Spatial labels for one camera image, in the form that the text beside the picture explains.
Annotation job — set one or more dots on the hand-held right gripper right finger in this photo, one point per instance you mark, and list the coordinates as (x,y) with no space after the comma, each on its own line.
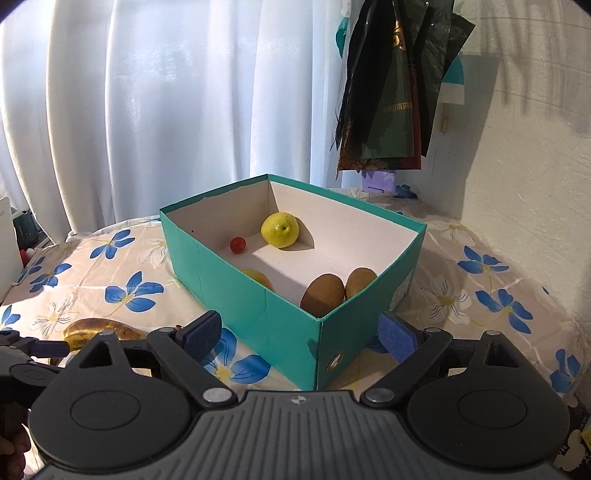
(395,334)

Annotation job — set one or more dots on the blue floral tablecloth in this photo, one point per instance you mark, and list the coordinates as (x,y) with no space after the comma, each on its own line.
(461,277)

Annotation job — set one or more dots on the long spotted banana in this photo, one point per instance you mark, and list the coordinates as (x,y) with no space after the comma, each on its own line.
(92,328)

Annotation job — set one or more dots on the dark red hanging bag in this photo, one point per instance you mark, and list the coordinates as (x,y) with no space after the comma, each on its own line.
(383,161)

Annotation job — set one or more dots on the yellow-green apple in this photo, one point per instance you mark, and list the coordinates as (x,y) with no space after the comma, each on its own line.
(279,229)

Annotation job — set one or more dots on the white appliance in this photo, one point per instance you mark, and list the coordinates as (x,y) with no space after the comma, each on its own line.
(7,249)

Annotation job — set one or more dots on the yellow pear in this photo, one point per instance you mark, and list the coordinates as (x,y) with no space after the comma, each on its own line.
(258,278)

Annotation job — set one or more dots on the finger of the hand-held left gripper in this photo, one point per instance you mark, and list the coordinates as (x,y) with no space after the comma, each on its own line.
(51,348)

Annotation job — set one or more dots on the purple paper bag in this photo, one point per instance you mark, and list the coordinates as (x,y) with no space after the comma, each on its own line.
(378,180)

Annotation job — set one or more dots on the black printed bag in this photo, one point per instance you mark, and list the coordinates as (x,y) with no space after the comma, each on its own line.
(575,434)

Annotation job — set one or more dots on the red cherry tomato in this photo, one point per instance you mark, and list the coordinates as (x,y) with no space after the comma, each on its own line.
(238,245)

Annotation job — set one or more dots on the person's left hand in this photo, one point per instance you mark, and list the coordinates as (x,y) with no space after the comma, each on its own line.
(14,457)

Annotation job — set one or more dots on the white curtain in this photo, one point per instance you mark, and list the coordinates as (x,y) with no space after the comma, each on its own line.
(138,115)

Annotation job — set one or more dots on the teal cardboard box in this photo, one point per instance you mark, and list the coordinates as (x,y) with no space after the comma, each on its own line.
(258,323)

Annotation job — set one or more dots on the dark green container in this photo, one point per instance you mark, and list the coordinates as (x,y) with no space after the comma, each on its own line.
(27,228)

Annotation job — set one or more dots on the dark green hanging bag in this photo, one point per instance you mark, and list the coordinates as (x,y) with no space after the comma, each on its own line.
(392,115)

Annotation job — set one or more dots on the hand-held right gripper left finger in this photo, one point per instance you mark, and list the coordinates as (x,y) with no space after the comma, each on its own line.
(203,332)

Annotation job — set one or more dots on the black plastic hanging bag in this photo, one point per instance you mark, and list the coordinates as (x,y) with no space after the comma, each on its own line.
(438,46)

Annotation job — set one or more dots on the brown kiwi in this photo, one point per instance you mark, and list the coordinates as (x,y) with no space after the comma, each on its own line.
(323,293)
(361,281)

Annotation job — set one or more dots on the teal and white hanging bag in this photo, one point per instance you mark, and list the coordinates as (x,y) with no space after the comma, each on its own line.
(455,81)

